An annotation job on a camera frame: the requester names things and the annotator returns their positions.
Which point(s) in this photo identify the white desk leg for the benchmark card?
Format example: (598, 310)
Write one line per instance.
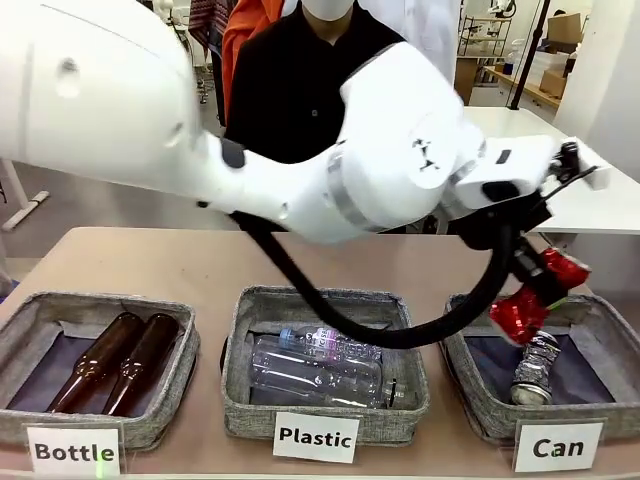
(22, 200)

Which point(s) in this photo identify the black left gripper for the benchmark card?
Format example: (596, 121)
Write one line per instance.
(525, 260)

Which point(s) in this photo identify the white Bottle label sign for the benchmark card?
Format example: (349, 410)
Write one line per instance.
(75, 450)

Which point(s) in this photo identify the white Can label sign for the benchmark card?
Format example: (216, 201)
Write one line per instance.
(557, 447)

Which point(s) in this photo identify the patterned hanging cloth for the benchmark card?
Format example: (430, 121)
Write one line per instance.
(207, 22)

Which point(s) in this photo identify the small cardboard box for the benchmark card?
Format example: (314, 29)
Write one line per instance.
(554, 81)

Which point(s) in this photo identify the white background table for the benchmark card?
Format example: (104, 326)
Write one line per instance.
(520, 120)

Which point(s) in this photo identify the clear plastic bottle blue cap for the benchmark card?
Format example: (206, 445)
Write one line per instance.
(300, 340)

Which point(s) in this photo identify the crushed silver can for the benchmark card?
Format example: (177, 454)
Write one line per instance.
(535, 370)

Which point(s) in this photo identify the black stand pole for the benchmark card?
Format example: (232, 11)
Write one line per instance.
(525, 55)

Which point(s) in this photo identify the orange garment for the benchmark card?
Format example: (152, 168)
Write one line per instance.
(245, 35)

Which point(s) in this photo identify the white coat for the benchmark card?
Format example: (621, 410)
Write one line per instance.
(430, 35)

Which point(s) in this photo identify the wooden workbench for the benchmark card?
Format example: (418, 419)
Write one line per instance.
(520, 85)

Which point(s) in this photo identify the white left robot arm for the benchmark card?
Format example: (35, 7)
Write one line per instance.
(250, 150)

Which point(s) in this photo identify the large clear plastic bottle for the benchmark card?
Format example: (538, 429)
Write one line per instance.
(320, 382)

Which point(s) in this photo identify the white Plastic label sign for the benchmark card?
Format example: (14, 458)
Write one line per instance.
(315, 437)

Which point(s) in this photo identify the crushed red can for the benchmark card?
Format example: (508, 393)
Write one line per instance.
(517, 317)

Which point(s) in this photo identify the person in black shirt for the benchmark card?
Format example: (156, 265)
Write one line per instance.
(300, 90)

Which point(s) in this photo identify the grey fabric basket plastic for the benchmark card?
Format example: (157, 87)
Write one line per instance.
(320, 425)

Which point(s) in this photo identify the grey fabric basket can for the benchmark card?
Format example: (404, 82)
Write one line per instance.
(620, 390)

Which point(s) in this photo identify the brown glass bottle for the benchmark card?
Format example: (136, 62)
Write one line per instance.
(142, 360)
(95, 360)

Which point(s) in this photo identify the grey fabric basket bottle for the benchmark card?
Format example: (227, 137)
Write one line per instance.
(30, 400)

